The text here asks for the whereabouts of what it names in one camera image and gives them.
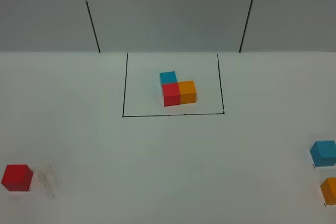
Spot red template cube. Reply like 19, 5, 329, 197
161, 82, 181, 106

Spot blue template cube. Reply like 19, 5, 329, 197
159, 71, 177, 85

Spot orange template cube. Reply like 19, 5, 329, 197
178, 80, 197, 104

